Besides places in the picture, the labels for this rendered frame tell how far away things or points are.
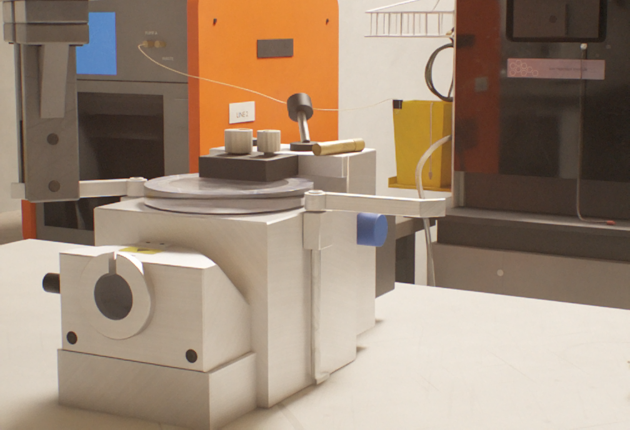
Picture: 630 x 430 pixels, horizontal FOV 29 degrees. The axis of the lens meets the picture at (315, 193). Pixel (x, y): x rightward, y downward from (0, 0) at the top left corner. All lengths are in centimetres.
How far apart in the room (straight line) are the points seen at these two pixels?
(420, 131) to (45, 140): 171
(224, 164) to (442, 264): 160
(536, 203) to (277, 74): 56
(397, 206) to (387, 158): 302
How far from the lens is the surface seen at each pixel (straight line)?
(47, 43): 60
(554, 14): 217
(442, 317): 76
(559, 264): 213
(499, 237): 218
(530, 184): 223
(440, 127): 228
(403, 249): 237
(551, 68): 217
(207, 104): 181
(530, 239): 216
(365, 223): 65
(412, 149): 231
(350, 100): 363
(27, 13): 59
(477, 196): 227
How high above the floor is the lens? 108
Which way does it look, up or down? 8 degrees down
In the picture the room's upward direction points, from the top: straight up
